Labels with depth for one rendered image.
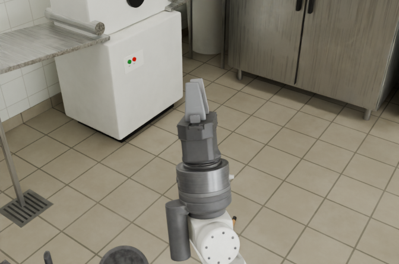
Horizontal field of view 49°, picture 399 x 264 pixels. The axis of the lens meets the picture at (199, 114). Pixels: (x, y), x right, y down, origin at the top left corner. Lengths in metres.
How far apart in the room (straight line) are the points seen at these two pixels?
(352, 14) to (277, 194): 1.45
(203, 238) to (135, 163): 2.60
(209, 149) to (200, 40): 4.13
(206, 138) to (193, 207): 0.12
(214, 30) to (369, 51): 1.77
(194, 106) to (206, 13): 3.97
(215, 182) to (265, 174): 2.50
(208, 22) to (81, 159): 2.07
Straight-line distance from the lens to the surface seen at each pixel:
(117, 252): 0.87
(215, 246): 0.72
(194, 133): 0.66
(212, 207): 0.72
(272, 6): 3.78
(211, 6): 4.61
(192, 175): 0.70
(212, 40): 4.77
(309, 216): 2.95
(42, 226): 2.97
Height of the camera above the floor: 2.06
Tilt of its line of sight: 33 degrees down
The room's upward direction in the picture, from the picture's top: straight up
